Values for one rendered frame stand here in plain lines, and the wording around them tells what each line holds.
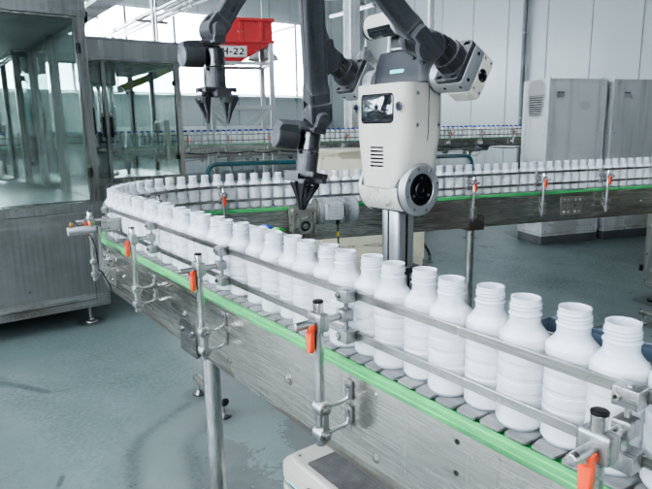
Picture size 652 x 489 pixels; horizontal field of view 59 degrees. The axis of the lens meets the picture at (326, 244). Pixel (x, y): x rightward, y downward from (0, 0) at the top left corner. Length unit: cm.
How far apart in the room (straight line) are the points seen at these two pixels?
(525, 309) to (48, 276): 389
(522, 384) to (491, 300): 11
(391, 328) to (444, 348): 11
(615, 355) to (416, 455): 34
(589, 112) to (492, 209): 418
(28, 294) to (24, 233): 42
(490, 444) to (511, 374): 9
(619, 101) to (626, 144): 52
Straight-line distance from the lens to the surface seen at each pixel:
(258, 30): 804
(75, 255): 437
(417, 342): 86
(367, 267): 93
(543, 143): 705
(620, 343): 67
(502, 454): 77
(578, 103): 729
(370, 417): 94
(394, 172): 171
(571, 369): 69
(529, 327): 73
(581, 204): 371
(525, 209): 347
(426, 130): 173
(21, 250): 431
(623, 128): 774
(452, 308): 80
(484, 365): 78
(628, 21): 1431
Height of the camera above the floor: 137
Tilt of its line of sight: 11 degrees down
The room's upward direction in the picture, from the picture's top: 1 degrees counter-clockwise
